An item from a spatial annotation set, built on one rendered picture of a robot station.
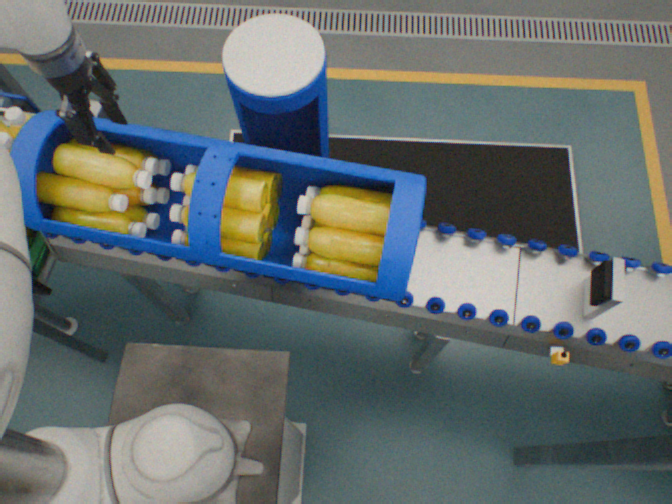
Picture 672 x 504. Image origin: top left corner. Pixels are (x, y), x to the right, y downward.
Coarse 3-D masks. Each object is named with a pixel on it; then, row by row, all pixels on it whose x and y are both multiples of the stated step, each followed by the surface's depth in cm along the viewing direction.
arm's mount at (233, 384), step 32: (128, 352) 122; (160, 352) 122; (192, 352) 122; (224, 352) 122; (256, 352) 122; (288, 352) 122; (128, 384) 119; (160, 384) 119; (192, 384) 119; (224, 384) 119; (256, 384) 119; (128, 416) 116; (224, 416) 116; (256, 416) 116; (256, 448) 113; (256, 480) 111
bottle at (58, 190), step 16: (48, 176) 123; (64, 176) 124; (48, 192) 122; (64, 192) 122; (80, 192) 121; (96, 192) 122; (112, 192) 124; (80, 208) 123; (96, 208) 122; (112, 208) 123
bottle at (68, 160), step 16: (64, 144) 121; (64, 160) 119; (80, 160) 119; (96, 160) 119; (112, 160) 120; (128, 160) 121; (80, 176) 121; (96, 176) 120; (112, 176) 119; (128, 176) 120
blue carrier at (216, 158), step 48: (48, 144) 126; (144, 144) 136; (192, 144) 118; (240, 144) 121; (192, 192) 112; (288, 192) 137; (96, 240) 124; (144, 240) 119; (192, 240) 116; (288, 240) 137; (384, 240) 109; (336, 288) 121; (384, 288) 115
